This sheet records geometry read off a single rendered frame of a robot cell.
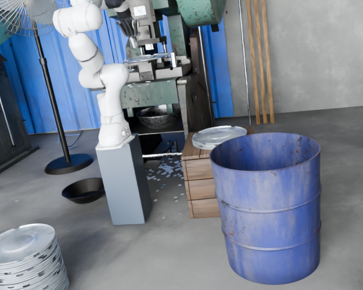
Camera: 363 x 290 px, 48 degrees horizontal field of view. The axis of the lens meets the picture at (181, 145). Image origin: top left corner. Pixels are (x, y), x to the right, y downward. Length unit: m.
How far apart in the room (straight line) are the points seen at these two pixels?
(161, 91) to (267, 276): 1.33
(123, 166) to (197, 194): 0.40
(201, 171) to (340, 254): 0.73
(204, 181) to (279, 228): 0.64
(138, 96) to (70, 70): 1.78
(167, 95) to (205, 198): 0.74
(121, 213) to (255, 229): 0.89
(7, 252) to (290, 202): 1.09
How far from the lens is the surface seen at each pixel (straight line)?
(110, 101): 2.02
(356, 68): 3.85
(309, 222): 1.57
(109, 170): 2.09
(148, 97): 2.52
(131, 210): 2.16
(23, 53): 4.45
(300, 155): 1.75
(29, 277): 1.70
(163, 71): 2.55
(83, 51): 1.84
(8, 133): 3.82
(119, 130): 2.01
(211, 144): 2.02
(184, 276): 1.75
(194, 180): 2.04
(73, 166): 3.19
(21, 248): 1.74
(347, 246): 1.87
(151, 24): 2.61
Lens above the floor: 1.03
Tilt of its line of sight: 18 degrees down
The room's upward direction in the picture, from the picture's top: 9 degrees counter-clockwise
